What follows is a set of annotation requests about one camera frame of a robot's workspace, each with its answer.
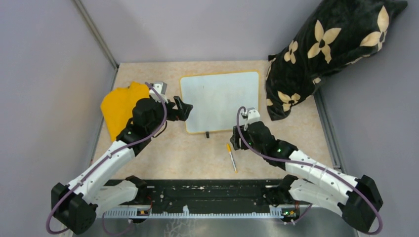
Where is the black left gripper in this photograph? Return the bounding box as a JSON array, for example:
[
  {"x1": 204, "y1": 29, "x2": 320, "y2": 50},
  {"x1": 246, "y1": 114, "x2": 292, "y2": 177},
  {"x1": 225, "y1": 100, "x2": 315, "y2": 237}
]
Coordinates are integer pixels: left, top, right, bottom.
[{"x1": 147, "y1": 95, "x2": 193, "y2": 134}]

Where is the white marker pen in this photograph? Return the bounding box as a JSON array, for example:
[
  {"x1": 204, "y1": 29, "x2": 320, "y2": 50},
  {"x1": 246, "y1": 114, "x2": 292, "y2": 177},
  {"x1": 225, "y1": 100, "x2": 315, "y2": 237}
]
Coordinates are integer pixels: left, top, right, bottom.
[{"x1": 226, "y1": 143, "x2": 238, "y2": 173}]

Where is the white board yellow frame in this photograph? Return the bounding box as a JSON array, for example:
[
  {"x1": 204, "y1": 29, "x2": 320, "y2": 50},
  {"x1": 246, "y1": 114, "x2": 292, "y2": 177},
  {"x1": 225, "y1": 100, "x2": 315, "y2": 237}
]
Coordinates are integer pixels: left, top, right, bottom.
[{"x1": 179, "y1": 71, "x2": 259, "y2": 134}]

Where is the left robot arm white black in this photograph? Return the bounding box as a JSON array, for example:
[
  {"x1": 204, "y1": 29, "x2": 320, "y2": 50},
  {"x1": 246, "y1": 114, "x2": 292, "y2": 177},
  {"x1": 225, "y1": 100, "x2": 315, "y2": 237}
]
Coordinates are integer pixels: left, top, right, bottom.
[{"x1": 46, "y1": 96, "x2": 193, "y2": 235}]

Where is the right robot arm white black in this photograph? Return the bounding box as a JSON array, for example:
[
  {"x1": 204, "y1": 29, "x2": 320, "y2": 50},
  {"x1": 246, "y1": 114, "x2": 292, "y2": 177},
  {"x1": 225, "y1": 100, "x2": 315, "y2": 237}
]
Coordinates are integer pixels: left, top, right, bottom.
[{"x1": 230, "y1": 121, "x2": 383, "y2": 235}]

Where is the yellow cloth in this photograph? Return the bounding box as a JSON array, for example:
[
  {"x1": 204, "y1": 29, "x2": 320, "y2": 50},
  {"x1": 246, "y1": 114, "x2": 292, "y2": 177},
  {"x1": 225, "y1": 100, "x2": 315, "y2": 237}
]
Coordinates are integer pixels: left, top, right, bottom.
[{"x1": 100, "y1": 81, "x2": 149, "y2": 142}]

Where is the black floral pillow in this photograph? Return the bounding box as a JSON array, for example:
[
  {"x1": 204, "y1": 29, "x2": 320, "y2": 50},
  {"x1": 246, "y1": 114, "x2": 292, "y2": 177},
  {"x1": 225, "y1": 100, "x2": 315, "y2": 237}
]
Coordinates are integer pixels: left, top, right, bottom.
[{"x1": 265, "y1": 0, "x2": 408, "y2": 121}]

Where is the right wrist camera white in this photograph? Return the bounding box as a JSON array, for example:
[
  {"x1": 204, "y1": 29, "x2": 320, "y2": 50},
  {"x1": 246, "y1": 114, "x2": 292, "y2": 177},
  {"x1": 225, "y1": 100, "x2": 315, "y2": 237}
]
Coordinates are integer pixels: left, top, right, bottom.
[{"x1": 241, "y1": 108, "x2": 260, "y2": 126}]

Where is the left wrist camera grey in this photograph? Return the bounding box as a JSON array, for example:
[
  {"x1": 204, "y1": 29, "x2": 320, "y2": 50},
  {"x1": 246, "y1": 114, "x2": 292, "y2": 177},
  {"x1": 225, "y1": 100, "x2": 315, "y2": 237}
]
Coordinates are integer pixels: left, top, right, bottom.
[{"x1": 149, "y1": 81, "x2": 168, "y2": 103}]

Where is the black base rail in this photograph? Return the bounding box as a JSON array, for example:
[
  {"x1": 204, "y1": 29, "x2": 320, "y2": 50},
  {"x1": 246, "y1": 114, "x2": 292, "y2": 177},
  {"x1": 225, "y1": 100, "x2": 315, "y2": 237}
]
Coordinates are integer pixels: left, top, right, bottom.
[{"x1": 98, "y1": 178, "x2": 312, "y2": 224}]

